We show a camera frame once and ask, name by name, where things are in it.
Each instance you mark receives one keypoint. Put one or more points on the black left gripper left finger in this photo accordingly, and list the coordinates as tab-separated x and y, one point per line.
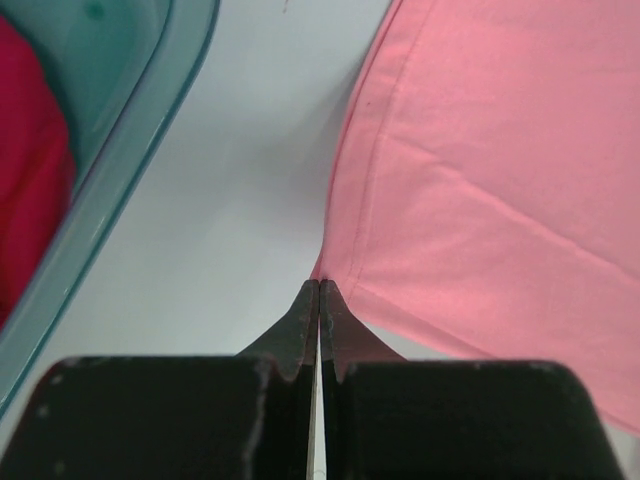
246	416

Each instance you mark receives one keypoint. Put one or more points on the teal plastic bin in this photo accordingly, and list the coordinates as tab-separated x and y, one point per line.
121	71

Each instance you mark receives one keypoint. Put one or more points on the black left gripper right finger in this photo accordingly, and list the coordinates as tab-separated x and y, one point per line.
387	417

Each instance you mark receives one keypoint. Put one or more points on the red t shirt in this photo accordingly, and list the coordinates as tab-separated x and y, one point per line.
37	166

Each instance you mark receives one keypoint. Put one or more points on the pink t shirt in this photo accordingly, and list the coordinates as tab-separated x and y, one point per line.
484	198

